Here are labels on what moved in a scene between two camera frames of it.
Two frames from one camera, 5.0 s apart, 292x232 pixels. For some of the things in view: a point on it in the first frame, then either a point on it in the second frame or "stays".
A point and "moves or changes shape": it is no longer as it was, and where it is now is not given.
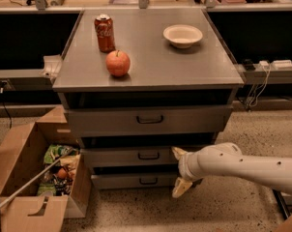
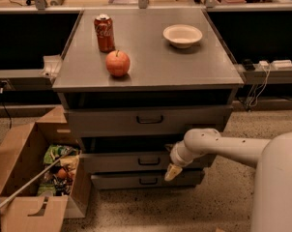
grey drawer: x=129 y=156 moves or changes shape
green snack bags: x=60 y=178 stays
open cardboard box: x=63 y=191 stays
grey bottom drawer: x=133 y=181 stays
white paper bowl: x=182 y=36 stays
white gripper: x=185 y=165 to x=176 y=157
